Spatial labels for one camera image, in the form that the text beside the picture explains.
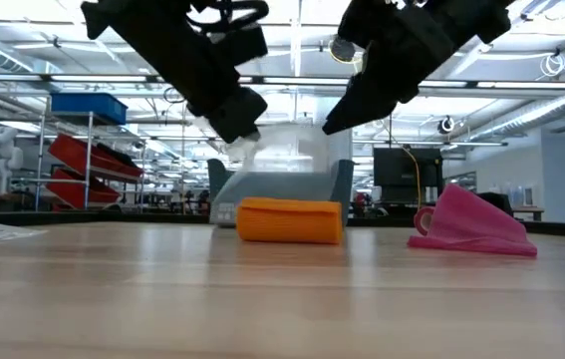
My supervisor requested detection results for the yellow hanging cable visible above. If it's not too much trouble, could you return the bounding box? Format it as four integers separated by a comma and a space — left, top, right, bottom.
400, 146, 424, 211

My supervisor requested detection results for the black hanging cable ring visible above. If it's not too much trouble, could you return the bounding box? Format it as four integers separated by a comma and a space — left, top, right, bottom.
162, 85, 188, 106

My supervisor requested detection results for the black aluminium table frame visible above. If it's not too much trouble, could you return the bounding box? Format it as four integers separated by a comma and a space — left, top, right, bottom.
0, 209, 565, 236

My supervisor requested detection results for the metal rack with slanted bins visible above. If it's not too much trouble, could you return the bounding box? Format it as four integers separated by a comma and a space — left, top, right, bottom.
32, 93, 146, 213

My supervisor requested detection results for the black left gripper cable loop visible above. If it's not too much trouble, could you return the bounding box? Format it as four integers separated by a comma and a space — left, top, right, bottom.
184, 0, 271, 35

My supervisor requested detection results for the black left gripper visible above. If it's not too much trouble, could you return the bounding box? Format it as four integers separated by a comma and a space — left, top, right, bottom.
80, 0, 271, 145

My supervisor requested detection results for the red slanted storage bin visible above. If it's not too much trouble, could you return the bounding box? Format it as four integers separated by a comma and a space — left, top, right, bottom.
44, 168, 122, 210
46, 133, 145, 181

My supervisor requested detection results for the black computer monitor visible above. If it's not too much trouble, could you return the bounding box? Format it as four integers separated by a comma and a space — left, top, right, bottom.
372, 147, 444, 204

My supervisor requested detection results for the pink bandage roll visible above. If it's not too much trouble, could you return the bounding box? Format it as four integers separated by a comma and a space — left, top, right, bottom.
406, 182, 539, 259

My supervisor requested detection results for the blue plastic storage bin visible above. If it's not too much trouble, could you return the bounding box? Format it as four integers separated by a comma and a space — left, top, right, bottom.
50, 92, 129, 126

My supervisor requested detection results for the orange bandage roll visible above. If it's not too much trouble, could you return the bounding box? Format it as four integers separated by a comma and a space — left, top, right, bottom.
235, 195, 345, 246

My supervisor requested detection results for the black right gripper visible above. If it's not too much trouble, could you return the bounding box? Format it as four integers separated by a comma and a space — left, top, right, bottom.
321, 0, 517, 136

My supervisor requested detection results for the teal plastic bin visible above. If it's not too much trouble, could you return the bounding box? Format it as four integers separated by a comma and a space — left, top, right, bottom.
206, 158, 356, 228

